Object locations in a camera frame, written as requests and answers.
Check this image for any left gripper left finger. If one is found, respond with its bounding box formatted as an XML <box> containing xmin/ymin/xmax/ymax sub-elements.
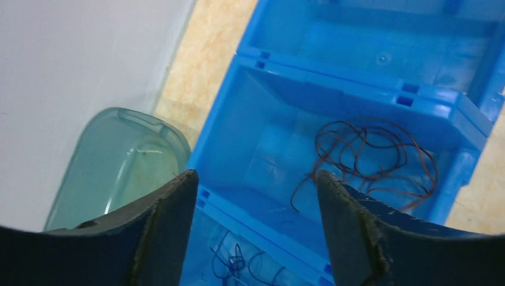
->
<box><xmin>1</xmin><ymin>169</ymin><xmax>198</xmax><ymax>285</ymax></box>

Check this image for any dark blue cable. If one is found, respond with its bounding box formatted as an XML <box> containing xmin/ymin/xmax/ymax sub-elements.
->
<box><xmin>209</xmin><ymin>231</ymin><xmax>287</xmax><ymax>286</ymax></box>

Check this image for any teal transparent plastic tub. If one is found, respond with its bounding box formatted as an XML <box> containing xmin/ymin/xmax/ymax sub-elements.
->
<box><xmin>44</xmin><ymin>107</ymin><xmax>191</xmax><ymax>231</ymax></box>

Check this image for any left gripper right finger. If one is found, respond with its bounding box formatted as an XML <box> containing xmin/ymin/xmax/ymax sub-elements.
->
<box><xmin>316</xmin><ymin>170</ymin><xmax>504</xmax><ymax>285</ymax></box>

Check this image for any blue three-compartment bin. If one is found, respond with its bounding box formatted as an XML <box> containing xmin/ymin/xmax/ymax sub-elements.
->
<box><xmin>188</xmin><ymin>1</ymin><xmax>504</xmax><ymax>285</ymax></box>

